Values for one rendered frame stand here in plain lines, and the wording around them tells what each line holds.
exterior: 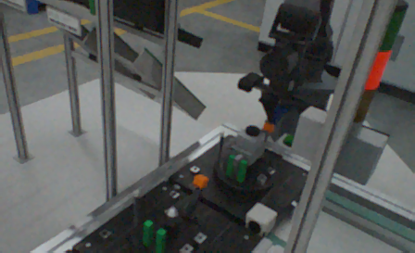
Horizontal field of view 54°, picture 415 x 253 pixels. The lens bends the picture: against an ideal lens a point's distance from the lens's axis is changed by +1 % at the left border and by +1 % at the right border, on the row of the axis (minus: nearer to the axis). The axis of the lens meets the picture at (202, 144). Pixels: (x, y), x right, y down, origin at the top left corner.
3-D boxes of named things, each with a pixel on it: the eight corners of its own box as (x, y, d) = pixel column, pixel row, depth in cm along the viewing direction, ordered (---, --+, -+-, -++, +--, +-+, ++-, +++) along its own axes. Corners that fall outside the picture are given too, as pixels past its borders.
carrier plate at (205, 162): (228, 140, 105) (229, 132, 104) (313, 181, 94) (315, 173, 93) (168, 183, 88) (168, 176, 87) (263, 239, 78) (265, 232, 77)
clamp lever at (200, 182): (188, 209, 76) (200, 173, 74) (196, 215, 75) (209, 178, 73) (177, 214, 73) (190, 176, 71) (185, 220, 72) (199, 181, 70)
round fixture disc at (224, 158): (234, 149, 98) (235, 143, 97) (286, 174, 92) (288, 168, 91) (200, 176, 89) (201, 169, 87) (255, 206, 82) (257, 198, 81)
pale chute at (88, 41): (125, 82, 118) (134, 69, 118) (153, 100, 111) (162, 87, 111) (53, 24, 95) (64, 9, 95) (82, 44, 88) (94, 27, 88)
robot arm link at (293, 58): (283, 1, 80) (263, 16, 71) (325, 10, 77) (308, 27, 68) (272, 56, 86) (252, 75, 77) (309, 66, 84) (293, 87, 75)
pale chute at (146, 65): (164, 100, 112) (173, 87, 112) (196, 120, 104) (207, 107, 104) (97, 44, 88) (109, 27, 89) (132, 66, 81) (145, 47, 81)
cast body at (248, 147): (246, 145, 90) (251, 119, 86) (263, 154, 88) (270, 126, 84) (225, 162, 85) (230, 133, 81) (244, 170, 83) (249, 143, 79)
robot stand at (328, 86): (306, 122, 135) (321, 67, 123) (322, 148, 123) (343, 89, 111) (263, 122, 132) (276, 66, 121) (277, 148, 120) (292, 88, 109)
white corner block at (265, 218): (254, 216, 83) (257, 201, 81) (274, 227, 81) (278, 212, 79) (242, 228, 80) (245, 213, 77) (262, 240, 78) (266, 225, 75)
